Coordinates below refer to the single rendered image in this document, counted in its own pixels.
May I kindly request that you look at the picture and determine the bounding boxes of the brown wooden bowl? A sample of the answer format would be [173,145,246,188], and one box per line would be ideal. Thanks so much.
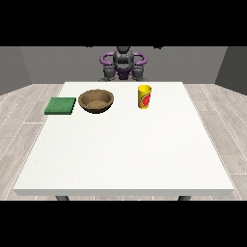
[77,89,115,114]

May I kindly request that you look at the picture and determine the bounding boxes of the green square pad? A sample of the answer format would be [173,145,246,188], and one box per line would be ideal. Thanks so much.
[43,96,77,116]

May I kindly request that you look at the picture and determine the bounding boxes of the yellow cup red melon print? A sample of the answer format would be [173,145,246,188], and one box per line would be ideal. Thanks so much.
[137,84,152,110]

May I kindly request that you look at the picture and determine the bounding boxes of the grey robot trunk purple rings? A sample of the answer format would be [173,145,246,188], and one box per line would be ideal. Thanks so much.
[97,46,150,83]

